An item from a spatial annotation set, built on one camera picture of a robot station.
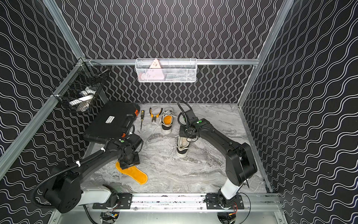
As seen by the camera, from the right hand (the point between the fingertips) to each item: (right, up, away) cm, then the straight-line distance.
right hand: (182, 132), depth 88 cm
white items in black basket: (-53, +17, -14) cm, 57 cm away
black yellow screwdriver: (-31, +9, +22) cm, 39 cm away
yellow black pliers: (-22, +9, +22) cm, 32 cm away
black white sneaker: (0, -10, +4) cm, 11 cm away
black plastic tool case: (-51, +8, +12) cm, 53 cm away
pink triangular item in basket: (-18, +38, +2) cm, 43 cm away
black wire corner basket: (-68, +28, +4) cm, 74 cm away
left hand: (-28, -17, -6) cm, 33 cm away
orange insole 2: (-11, +8, +18) cm, 23 cm away
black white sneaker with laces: (-11, +1, +10) cm, 15 cm away
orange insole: (-25, -26, -6) cm, 36 cm away
